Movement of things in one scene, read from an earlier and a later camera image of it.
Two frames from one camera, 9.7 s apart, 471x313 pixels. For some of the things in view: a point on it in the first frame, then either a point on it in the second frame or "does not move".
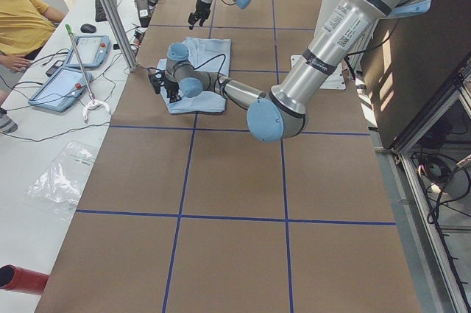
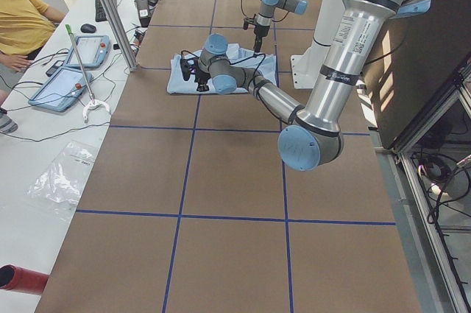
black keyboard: [99, 14] does not move
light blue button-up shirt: [204, 54] → [266, 63]
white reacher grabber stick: [93, 103] does not move
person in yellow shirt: [25, 21] does not move
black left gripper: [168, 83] → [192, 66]
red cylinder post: [16, 278] does not move
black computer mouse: [87, 28] does not move
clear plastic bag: [62, 182] does not move
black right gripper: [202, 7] → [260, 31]
